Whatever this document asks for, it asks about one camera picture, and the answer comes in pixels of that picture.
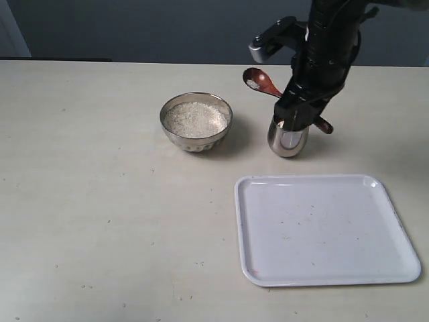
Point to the white plastic tray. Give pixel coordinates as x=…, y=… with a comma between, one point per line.
x=321, y=230

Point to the steel bowl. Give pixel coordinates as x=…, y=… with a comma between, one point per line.
x=201, y=144

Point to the shiny steel cup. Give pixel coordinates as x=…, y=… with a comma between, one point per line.
x=284, y=143

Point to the white rice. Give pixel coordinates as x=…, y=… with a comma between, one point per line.
x=195, y=120

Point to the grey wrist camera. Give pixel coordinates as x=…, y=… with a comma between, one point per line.
x=286, y=32

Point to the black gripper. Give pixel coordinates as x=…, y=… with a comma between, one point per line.
x=319, y=70

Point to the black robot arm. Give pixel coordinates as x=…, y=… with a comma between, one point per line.
x=331, y=10

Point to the dark wooden spoon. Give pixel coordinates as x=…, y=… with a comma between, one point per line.
x=258, y=80

